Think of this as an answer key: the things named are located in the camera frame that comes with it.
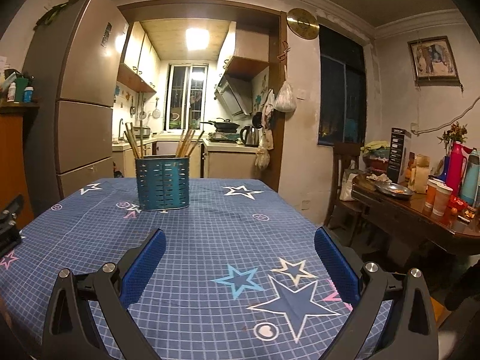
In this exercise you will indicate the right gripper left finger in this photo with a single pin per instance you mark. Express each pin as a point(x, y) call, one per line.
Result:
point(70, 330)

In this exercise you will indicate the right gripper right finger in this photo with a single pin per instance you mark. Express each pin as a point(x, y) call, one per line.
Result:
point(409, 331)

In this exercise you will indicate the kitchen window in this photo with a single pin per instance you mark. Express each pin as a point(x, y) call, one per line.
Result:
point(186, 96)

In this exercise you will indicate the orange wooden cabinet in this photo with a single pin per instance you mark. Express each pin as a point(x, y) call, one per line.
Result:
point(16, 120)

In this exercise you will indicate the dark wooden side table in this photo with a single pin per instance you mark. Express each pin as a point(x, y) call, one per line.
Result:
point(412, 230)

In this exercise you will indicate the white pill bottle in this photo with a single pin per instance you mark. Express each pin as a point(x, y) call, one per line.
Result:
point(11, 93)

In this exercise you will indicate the blue lidded jar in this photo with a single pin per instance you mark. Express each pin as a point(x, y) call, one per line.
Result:
point(28, 92)

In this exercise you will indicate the green container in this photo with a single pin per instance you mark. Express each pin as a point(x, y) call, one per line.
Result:
point(21, 84)

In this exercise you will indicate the teal perforated utensil holder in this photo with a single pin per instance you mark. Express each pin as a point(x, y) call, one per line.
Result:
point(163, 182)

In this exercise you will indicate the toaster oven on counter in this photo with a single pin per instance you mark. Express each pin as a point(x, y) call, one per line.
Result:
point(143, 132)

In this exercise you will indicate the blue grid star tablecloth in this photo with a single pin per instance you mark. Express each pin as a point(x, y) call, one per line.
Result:
point(240, 277)

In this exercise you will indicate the red thermos flask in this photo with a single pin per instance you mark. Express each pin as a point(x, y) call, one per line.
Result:
point(457, 166)

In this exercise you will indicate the grey three-door refrigerator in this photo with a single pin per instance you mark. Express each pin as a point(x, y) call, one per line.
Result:
point(73, 59)

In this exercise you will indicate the dark wooden chair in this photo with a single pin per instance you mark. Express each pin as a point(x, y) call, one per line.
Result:
point(346, 157)

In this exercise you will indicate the gas stove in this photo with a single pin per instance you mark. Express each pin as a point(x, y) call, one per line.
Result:
point(223, 137)

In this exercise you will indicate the black wok on stove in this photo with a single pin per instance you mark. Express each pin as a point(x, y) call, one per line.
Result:
point(224, 126)

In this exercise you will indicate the electric kettle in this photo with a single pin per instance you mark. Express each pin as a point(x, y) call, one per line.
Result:
point(250, 136)

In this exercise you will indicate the white hanging plastic bag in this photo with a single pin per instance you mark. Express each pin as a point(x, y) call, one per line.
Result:
point(285, 100)

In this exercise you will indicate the range hood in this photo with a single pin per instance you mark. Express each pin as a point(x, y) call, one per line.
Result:
point(235, 95)

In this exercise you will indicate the framed elephant picture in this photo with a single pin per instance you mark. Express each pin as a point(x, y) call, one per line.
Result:
point(433, 62)

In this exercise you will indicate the round gold wall clock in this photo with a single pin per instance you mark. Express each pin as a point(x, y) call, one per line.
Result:
point(302, 23)

